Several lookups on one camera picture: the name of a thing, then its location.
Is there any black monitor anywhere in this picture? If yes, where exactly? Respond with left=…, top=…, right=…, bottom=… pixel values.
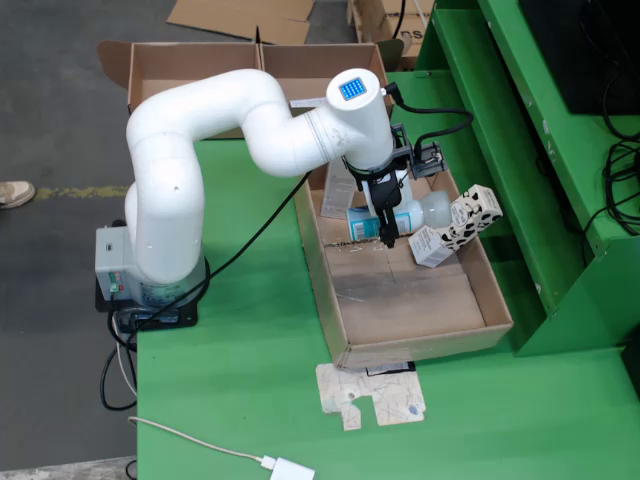
left=517, top=0, right=640, bottom=115

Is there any white adapter cable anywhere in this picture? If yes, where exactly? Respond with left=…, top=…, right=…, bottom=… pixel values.
left=127, top=415, right=266, bottom=464

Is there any printed cardboard boxes stack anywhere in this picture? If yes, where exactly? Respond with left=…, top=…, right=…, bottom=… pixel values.
left=347, top=0, right=436, bottom=71

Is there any tall white grey carton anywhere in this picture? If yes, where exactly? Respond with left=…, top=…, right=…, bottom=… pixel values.
left=319, top=162, right=359, bottom=220

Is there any shallow cardboard tray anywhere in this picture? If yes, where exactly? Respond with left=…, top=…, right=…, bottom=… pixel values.
left=293, top=162, right=515, bottom=370

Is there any flat cardboard sheet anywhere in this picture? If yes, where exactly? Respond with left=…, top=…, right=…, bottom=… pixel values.
left=166, top=0, right=316, bottom=45

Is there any beige shoe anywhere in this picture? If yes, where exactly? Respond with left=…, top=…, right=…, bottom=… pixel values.
left=0, top=180, right=37, bottom=210

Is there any flattened printed paper carton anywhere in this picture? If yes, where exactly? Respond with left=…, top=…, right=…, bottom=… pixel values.
left=314, top=360, right=429, bottom=432

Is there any cow print hand cream box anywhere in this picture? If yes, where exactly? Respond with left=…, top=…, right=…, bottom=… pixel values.
left=407, top=183, right=504, bottom=269

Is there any thin white cable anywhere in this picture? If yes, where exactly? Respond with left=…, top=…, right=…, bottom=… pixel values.
left=113, top=324, right=138, bottom=399

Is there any black camera cable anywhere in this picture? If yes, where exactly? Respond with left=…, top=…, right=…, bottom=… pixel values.
left=383, top=82, right=475, bottom=150

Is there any green metal shelf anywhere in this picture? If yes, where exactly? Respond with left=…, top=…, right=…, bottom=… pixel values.
left=414, top=0, right=640, bottom=359

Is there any grey robot base box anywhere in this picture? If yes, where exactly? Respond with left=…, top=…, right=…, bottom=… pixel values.
left=94, top=225, right=132, bottom=304

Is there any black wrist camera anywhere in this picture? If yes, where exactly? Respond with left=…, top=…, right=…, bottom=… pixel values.
left=410, top=142, right=445, bottom=180

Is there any white power adapter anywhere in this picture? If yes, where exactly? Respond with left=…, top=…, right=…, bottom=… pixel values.
left=259, top=453, right=316, bottom=480

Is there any empty open cardboard box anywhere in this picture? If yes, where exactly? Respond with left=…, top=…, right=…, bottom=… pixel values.
left=97, top=39, right=265, bottom=140

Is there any white bottle with teal label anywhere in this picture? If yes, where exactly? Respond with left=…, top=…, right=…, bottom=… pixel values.
left=346, top=191, right=454, bottom=242

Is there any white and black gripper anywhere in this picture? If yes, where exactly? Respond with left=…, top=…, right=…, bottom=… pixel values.
left=357, top=169, right=414, bottom=250

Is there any black power cable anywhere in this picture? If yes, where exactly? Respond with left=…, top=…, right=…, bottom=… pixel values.
left=99, top=312, right=139, bottom=412

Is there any black cable bundle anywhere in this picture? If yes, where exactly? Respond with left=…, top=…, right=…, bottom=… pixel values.
left=579, top=64, right=640, bottom=236

